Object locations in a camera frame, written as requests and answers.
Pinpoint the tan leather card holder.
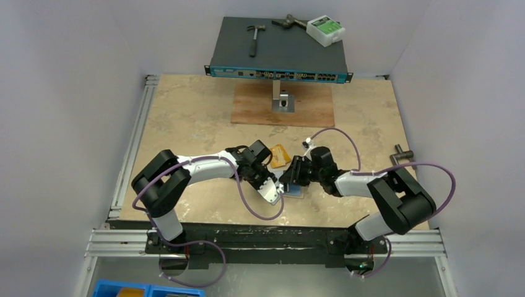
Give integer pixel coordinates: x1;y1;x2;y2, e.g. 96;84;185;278
283;184;305;199

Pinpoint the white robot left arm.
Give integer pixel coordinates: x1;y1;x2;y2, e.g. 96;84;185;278
131;140;284;253

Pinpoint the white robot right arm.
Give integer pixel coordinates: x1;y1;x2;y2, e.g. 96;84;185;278
279;147;436;252

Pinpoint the gold credit card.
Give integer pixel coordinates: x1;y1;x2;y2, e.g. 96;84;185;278
270;144;292;168

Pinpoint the brown plywood board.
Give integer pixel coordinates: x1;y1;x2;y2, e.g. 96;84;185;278
231;83;335;127

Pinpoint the small hammer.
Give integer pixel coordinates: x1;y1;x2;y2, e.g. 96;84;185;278
246;25;266;58

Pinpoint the white green box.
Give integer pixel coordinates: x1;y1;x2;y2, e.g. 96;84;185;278
306;15;345;47

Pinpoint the dark pliers tool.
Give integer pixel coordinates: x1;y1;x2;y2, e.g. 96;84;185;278
271;14;307;30

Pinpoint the blue plastic bin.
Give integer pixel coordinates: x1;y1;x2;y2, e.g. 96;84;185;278
92;280;206;297

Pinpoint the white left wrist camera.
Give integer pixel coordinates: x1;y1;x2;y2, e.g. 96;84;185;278
257;178;284;205

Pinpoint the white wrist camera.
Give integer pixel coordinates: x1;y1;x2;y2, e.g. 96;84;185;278
302;137;316;159
257;178;284;205

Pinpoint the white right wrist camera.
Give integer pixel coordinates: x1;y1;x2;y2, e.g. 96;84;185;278
302;137;316;159

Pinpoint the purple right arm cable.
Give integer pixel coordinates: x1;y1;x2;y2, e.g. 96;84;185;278
307;127;457;280

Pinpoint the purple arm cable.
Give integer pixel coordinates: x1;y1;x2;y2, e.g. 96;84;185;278
131;155;285;288
307;127;457;280

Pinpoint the metal stand base bracket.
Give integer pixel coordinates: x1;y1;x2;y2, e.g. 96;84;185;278
272;80;295;113

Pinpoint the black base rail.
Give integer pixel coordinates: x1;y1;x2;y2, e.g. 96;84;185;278
108;220;389;271

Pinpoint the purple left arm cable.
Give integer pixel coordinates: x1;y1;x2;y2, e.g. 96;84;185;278
131;155;285;288

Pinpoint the metal door handle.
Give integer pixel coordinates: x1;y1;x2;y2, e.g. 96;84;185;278
389;144;415;165

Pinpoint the blue network switch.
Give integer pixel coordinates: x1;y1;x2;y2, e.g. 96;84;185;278
204;17;354;84

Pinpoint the aluminium frame rail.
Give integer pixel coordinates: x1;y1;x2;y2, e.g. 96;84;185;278
84;74;448;258

